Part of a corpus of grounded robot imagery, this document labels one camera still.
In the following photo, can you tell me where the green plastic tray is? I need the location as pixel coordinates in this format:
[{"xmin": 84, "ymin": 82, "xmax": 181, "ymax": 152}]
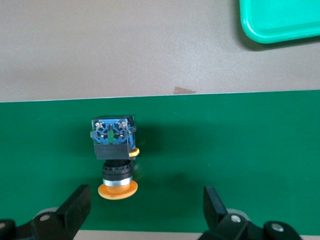
[{"xmin": 238, "ymin": 0, "xmax": 320, "ymax": 45}]

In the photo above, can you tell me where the green conveyor belt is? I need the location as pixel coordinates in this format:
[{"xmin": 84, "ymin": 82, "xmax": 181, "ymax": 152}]
[{"xmin": 0, "ymin": 89, "xmax": 320, "ymax": 236}]

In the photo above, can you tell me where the yellow push button switch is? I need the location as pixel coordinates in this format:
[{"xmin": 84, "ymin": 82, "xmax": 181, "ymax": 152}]
[{"xmin": 89, "ymin": 114, "xmax": 140, "ymax": 201}]

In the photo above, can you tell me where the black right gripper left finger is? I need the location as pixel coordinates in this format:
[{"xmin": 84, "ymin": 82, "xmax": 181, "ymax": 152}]
[{"xmin": 0, "ymin": 184, "xmax": 91, "ymax": 240}]

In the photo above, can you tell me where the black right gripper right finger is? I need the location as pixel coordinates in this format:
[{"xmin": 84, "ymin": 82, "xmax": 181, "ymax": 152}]
[{"xmin": 197, "ymin": 186, "xmax": 302, "ymax": 240}]

